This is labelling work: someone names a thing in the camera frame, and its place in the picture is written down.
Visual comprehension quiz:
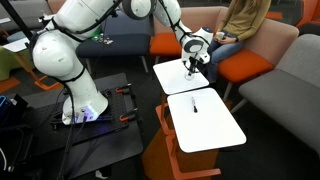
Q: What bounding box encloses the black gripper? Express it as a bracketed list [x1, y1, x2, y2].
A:
[186, 54, 202, 78]

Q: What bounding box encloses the clear drinking glass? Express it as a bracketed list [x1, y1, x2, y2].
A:
[184, 68, 197, 82]

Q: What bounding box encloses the smaller white side table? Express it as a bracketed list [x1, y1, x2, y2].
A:
[152, 58, 210, 96]

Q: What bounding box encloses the black whiteboard marker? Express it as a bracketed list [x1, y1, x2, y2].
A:
[190, 96, 199, 114]

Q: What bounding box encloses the orange cushioned beige sofa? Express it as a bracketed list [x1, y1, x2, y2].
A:
[148, 5, 300, 102]

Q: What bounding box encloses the larger white side table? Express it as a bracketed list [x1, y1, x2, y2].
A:
[166, 87, 248, 154]

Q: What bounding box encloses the woman in blue jeans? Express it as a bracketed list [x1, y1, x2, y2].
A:
[205, 0, 273, 84]

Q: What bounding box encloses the dark blue armchair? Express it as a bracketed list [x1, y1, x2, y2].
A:
[75, 10, 153, 75]

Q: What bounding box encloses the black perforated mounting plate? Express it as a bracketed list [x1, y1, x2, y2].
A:
[49, 84, 140, 148]

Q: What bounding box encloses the grey fabric sofa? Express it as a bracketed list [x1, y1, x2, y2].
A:
[230, 33, 320, 156]

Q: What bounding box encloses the small shiny objects pile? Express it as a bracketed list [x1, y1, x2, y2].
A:
[91, 32, 115, 46]

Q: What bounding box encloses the black robot cart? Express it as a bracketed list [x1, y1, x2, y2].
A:
[0, 72, 145, 180]

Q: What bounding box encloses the orange lounge chair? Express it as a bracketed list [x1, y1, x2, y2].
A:
[295, 0, 320, 28]

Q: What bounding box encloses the green chair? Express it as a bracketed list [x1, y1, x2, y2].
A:
[0, 45, 18, 82]

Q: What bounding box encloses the black electronics box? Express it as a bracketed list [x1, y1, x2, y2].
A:
[0, 94, 30, 135]

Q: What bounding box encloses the orange side table frame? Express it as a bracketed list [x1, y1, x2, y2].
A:
[164, 133, 222, 180]
[154, 94, 176, 136]

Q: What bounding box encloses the black clamp orange handle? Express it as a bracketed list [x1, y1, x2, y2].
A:
[114, 83, 134, 95]
[118, 108, 139, 123]

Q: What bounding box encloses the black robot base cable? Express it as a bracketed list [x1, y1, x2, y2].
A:
[55, 84, 88, 180]

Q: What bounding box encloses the white table orange frame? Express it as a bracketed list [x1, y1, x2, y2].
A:
[2, 37, 65, 92]

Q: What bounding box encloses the black camera stand pole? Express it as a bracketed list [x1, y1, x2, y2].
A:
[0, 0, 35, 40]

